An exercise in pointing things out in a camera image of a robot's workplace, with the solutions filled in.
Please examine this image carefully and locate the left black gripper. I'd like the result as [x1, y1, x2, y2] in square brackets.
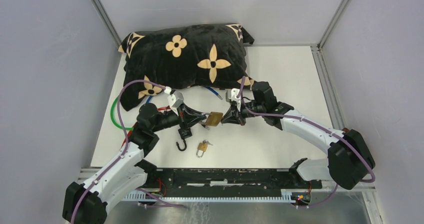
[151, 101, 206, 132]

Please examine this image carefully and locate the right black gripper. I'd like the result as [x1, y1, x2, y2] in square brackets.
[222, 99, 266, 126]

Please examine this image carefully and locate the large brass padlock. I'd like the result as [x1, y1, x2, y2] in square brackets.
[201, 112, 224, 129]

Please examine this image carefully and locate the blue cable lock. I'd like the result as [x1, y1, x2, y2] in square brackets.
[145, 86, 223, 104]

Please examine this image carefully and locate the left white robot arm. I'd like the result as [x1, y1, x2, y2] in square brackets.
[62, 103, 207, 224]

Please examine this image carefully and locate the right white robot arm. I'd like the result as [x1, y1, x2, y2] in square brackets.
[221, 81, 376, 190]

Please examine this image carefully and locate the black padlock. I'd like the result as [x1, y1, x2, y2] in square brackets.
[176, 128, 192, 152]

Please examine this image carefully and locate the small brass padlock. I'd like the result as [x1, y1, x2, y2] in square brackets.
[196, 140, 213, 158]

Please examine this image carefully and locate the black floral pillow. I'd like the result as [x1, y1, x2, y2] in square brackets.
[118, 23, 255, 111]

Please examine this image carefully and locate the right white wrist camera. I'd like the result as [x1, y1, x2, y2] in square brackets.
[225, 88, 241, 103]

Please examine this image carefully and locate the red cable lock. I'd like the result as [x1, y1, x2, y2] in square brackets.
[128, 103, 163, 150]

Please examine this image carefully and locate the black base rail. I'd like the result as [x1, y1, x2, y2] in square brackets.
[141, 168, 323, 202]

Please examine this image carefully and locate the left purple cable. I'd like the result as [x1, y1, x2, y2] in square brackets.
[69, 80, 173, 224]

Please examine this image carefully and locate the green cable lock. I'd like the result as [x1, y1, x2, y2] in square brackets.
[109, 97, 122, 129]

